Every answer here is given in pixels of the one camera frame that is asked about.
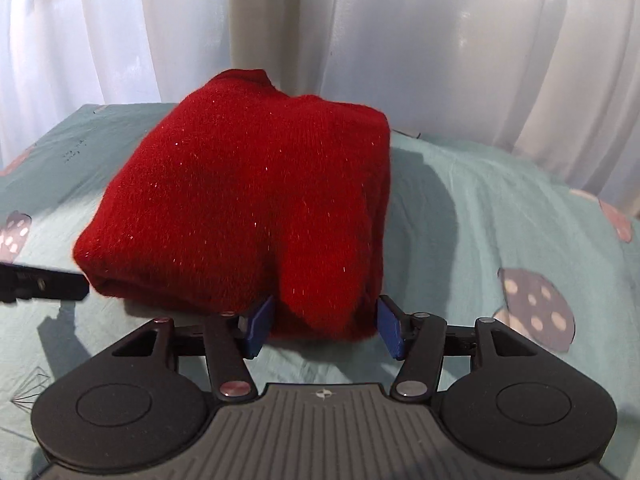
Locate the light teal mushroom bedsheet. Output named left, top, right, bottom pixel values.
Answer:
left=1, top=104, right=639, bottom=479

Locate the red knit sweater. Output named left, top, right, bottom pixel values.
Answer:
left=73, top=70, right=390, bottom=340

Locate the white sheer curtain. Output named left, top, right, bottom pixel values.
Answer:
left=1, top=0, right=639, bottom=214

